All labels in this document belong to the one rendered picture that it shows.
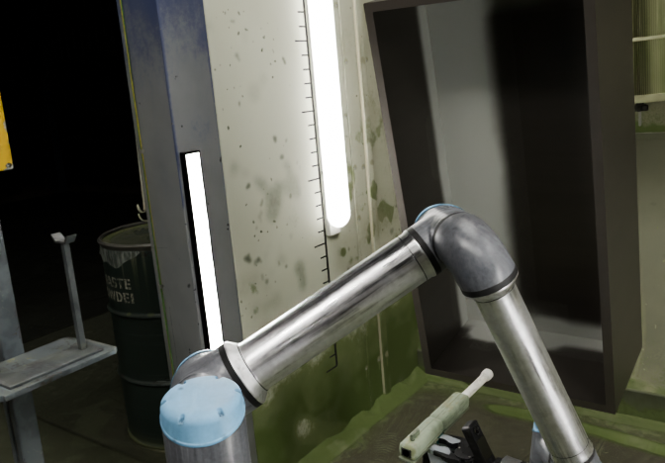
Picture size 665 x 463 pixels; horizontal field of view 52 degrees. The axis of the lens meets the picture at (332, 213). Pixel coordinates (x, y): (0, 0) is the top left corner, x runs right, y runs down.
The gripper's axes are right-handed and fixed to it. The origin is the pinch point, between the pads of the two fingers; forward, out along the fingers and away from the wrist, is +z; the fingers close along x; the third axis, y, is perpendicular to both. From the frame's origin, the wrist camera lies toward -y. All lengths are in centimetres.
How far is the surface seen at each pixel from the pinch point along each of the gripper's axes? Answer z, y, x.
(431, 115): 30, -75, 59
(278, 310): 74, -8, 29
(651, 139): -14, -50, 181
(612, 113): -29, -81, 40
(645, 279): -23, 0, 144
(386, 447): 47, 54, 56
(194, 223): 76, -48, -4
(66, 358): 79, -23, -50
